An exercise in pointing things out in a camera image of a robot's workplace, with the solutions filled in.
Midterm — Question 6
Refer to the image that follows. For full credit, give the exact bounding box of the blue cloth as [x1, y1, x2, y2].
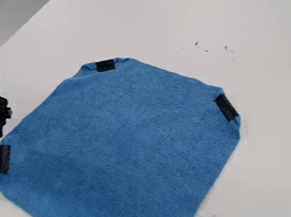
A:
[0, 42, 256, 217]

